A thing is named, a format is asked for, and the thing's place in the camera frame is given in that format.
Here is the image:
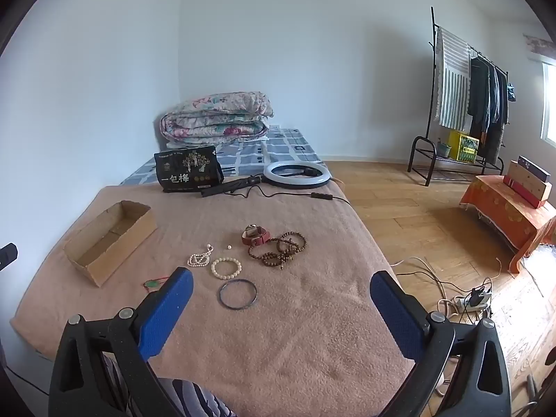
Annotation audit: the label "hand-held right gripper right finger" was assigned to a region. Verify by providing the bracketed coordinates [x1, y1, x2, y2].
[369, 270, 512, 417]

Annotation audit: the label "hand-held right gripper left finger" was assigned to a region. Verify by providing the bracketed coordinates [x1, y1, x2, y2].
[49, 266, 194, 417]

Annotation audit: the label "red strap wristwatch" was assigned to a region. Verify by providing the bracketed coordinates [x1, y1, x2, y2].
[242, 224, 272, 246]

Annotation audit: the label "small white pearl string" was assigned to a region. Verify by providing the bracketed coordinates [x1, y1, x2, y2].
[187, 245, 214, 267]

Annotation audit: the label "blue checked bedsheet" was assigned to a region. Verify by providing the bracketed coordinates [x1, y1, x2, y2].
[119, 127, 324, 186]

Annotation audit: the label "dark thin bangle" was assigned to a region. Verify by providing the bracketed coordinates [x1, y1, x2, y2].
[218, 279, 258, 312]

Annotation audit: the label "black metal clothes rack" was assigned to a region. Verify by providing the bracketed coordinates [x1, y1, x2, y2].
[407, 6, 510, 187]

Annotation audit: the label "brown wooden bead string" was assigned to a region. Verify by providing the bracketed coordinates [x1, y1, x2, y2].
[247, 231, 307, 270]

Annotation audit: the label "white power strip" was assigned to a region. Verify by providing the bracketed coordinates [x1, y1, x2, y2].
[454, 289, 493, 313]

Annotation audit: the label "black cable with remote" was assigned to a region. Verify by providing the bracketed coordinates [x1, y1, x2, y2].
[250, 185, 352, 206]

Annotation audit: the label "dark hanging clothes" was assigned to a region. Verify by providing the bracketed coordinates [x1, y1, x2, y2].
[467, 54, 510, 163]

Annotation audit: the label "orange cloth covered table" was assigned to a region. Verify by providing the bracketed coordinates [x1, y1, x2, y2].
[459, 175, 556, 274]

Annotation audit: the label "folded floral quilt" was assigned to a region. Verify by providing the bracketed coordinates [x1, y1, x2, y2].
[159, 91, 275, 148]

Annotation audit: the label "purple long box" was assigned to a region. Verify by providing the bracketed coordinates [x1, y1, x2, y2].
[517, 155, 552, 183]

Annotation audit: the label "green pendant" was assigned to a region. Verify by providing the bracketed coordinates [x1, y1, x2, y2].
[142, 276, 173, 291]

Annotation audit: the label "white ring light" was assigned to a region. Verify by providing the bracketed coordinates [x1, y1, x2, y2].
[263, 161, 334, 190]

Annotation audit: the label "cardboard box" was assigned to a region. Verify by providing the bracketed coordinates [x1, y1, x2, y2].
[64, 200, 158, 288]

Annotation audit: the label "striped hanging towel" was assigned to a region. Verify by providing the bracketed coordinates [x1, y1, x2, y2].
[435, 26, 472, 131]

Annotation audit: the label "pink fleece blanket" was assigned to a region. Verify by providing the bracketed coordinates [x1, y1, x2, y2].
[9, 182, 418, 417]

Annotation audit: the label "black folded tripod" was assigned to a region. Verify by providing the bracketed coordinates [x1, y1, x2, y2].
[201, 175, 263, 197]

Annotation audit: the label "yellow plastic crate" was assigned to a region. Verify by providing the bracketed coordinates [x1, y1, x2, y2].
[447, 129, 480, 162]

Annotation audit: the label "black snack bag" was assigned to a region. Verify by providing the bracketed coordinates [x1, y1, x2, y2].
[154, 146, 224, 193]

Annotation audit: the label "white bead bracelet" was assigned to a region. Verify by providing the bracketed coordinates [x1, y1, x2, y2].
[211, 257, 242, 279]

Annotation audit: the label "person's striped clothing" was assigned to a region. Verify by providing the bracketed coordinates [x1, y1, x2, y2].
[102, 352, 235, 417]

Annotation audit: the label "floor cables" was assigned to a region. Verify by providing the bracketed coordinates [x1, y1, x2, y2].
[391, 256, 513, 316]

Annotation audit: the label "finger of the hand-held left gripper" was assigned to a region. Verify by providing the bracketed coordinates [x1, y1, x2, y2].
[0, 243, 19, 271]

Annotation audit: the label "window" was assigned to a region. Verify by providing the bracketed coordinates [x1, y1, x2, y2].
[541, 58, 556, 146]

